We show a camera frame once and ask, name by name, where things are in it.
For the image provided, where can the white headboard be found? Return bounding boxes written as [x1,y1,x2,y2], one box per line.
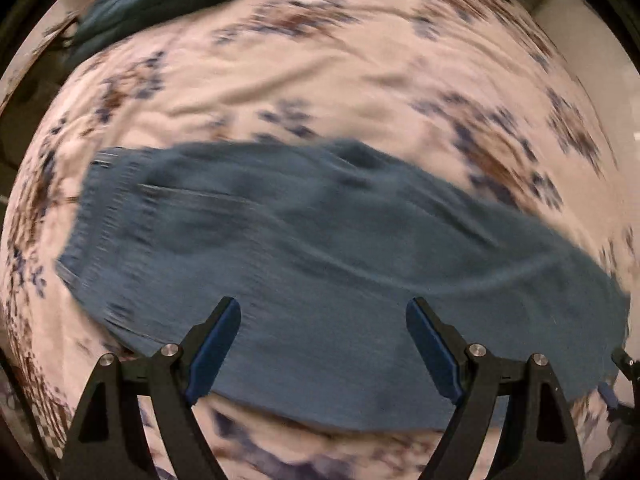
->
[530,0,640,161]

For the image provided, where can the dark teal garment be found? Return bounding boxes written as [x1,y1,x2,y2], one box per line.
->
[65,0,303,68]

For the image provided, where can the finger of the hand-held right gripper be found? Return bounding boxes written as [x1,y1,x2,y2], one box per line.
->
[596,381,640,428]
[611,346,640,386]

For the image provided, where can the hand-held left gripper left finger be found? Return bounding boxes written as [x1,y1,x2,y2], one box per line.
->
[59,296,242,480]

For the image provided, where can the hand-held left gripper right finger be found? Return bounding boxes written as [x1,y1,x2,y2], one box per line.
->
[405,296,586,480]

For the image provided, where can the blue denim pants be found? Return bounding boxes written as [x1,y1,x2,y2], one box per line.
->
[54,139,632,433]

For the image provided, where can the floral bedspread with checked border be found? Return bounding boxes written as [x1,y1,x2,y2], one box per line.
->
[0,0,632,480]

